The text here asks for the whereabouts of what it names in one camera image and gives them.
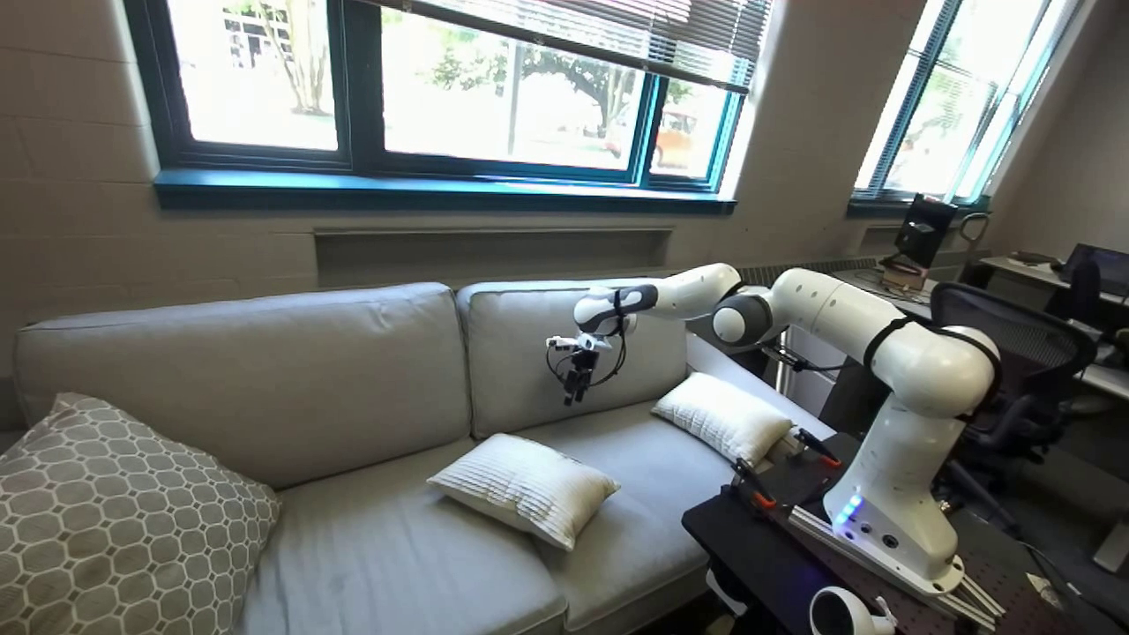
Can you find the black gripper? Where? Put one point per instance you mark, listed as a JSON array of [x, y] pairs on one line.
[[581, 368]]

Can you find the white striped pillow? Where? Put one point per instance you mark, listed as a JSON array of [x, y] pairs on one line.
[[719, 413], [522, 484]]

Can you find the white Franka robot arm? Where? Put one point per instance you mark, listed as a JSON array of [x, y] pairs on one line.
[[929, 364]]

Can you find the grey sofa seat cushion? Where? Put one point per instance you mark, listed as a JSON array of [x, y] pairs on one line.
[[389, 552], [640, 505]]

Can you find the grey fabric sofa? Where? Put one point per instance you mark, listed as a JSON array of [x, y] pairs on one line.
[[762, 388]]

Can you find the black robot table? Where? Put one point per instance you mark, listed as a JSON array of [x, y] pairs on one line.
[[753, 552]]

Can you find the white VR controller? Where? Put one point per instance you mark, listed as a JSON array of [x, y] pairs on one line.
[[849, 617]]

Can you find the black device by window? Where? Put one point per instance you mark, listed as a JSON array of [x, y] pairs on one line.
[[929, 230]]

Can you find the black office chair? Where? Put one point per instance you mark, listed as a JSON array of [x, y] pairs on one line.
[[1024, 353]]

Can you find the wide blue framed window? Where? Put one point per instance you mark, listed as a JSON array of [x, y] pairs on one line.
[[247, 72]]

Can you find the narrow blue framed window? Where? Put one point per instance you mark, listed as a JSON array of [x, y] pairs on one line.
[[954, 107]]

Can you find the grey lattice pattern pillow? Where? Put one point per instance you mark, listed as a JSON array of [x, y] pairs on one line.
[[117, 531]]

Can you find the white desk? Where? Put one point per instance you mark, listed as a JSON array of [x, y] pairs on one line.
[[1111, 374]]

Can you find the black monitor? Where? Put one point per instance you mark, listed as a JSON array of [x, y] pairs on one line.
[[1098, 268]]

